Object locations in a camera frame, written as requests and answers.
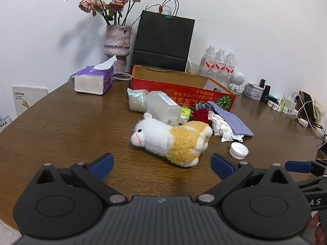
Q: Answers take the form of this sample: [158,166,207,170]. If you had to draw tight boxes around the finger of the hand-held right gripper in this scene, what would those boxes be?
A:
[294,175,327,193]
[285,158,327,178]

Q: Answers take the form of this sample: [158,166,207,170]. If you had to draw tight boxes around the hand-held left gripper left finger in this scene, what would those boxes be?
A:
[33,153,128,206]

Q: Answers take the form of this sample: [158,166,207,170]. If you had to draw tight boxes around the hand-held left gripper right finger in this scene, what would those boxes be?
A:
[196,153,297,206]

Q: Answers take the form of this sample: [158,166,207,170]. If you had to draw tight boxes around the purple drawstring pouch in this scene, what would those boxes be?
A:
[206,101,254,137]

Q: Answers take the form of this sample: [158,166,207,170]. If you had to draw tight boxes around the red fabric rose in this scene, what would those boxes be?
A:
[191,108,210,123]

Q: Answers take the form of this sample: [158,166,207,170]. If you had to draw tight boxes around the white and yellow plush sheep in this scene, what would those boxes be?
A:
[130,112,213,168]

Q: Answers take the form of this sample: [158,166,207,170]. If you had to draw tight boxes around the green snack packet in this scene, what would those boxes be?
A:
[180,105,193,123]

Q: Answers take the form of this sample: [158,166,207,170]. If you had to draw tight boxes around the glittery white packet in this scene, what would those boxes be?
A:
[127,88,150,113]

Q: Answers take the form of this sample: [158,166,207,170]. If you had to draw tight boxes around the white plastic container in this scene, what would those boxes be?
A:
[146,91,182,127]

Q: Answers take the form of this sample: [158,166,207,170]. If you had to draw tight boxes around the orange cardboard box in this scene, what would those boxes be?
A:
[131,65,237,113]

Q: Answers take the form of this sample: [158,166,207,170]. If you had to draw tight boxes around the person's right hand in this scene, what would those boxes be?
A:
[310,213,323,238]

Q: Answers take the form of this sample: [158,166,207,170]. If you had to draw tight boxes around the white bottle cap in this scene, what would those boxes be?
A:
[229,142,249,158]

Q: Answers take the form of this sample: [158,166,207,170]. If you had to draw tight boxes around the dark grey object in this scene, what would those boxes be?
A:
[317,142,327,159]

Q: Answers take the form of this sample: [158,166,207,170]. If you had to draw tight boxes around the crumpled white tissue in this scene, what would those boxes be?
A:
[207,111,244,143]

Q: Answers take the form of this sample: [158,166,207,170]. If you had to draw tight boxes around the white power strip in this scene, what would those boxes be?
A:
[267,92,299,115]

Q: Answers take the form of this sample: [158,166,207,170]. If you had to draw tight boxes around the tan fuzzy bag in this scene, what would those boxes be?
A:
[299,90,323,125]

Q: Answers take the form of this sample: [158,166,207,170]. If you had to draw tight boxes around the black rectangular device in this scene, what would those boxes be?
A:
[259,79,272,103]

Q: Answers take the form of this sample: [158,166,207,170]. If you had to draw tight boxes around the purple tissue pack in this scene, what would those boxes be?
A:
[74,55,114,95]

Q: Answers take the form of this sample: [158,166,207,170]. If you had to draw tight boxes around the white printed tin box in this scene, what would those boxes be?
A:
[243,83,265,100]

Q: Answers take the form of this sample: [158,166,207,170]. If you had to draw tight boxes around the white robot figurine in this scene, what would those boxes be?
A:
[229,71,245,92]

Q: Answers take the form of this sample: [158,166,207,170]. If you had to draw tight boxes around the clear water bottle red label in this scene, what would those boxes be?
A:
[224,52,237,87]
[199,45,217,79]
[213,48,227,82]

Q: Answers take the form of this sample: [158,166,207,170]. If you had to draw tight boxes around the clear glass cup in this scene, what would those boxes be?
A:
[186,59,203,75]

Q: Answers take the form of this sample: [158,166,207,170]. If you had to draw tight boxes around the purple mottled vase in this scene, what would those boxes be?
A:
[103,25,132,73]

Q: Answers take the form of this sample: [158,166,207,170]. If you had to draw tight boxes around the black paper bag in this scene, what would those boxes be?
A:
[131,0,196,72]

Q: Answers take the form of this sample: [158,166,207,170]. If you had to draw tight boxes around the tangled charging cables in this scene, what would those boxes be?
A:
[294,90,327,141]

